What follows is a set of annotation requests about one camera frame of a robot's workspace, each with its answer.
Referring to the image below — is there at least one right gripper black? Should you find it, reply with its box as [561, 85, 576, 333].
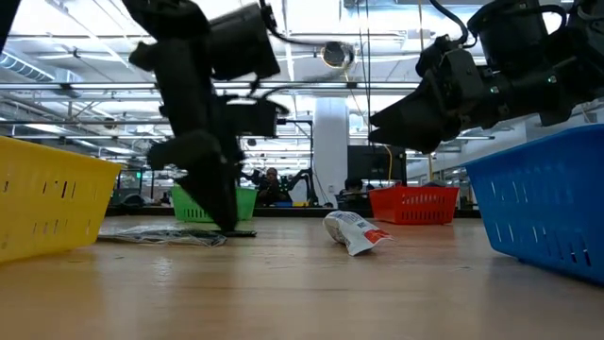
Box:
[367, 46, 518, 155]

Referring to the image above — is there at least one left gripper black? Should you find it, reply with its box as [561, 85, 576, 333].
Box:
[146, 93, 246, 233]

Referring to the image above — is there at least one clear plastic packet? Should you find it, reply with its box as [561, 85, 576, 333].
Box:
[97, 224, 259, 248]

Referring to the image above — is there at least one white red toothpaste sachet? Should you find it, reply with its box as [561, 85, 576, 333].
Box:
[323, 210, 395, 257]

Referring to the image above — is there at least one green plastic basket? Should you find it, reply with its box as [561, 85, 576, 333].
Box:
[170, 183, 259, 224]

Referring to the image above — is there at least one person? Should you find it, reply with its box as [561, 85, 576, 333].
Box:
[257, 167, 292, 208]
[335, 177, 374, 212]

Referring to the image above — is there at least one black monitor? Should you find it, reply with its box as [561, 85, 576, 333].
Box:
[346, 144, 408, 182]

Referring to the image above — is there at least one red plastic basket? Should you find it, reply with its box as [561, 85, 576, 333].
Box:
[368, 185, 461, 226]

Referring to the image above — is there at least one white building column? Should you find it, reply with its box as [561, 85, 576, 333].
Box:
[312, 97, 351, 207]

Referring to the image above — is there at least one blue plastic basket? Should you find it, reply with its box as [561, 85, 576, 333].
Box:
[464, 123, 604, 285]

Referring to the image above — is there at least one yellow plastic basket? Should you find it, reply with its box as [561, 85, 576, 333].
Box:
[0, 135, 123, 264]

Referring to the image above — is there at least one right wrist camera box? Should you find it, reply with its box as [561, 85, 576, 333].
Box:
[415, 33, 454, 80]

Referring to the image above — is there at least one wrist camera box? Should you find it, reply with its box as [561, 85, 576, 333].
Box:
[220, 96, 290, 139]
[415, 33, 454, 80]

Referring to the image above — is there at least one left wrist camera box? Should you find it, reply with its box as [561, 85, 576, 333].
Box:
[220, 96, 290, 139]

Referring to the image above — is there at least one black metal frame stand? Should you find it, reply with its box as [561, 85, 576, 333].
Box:
[277, 118, 315, 205]

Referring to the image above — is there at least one black ceiling cable reel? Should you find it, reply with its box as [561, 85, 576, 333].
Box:
[320, 41, 355, 70]

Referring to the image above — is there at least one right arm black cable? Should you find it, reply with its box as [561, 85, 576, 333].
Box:
[428, 0, 471, 46]

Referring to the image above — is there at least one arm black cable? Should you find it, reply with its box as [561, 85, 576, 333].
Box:
[428, 0, 471, 46]
[258, 0, 331, 48]

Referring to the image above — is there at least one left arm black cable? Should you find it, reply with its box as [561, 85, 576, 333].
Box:
[258, 0, 331, 48]

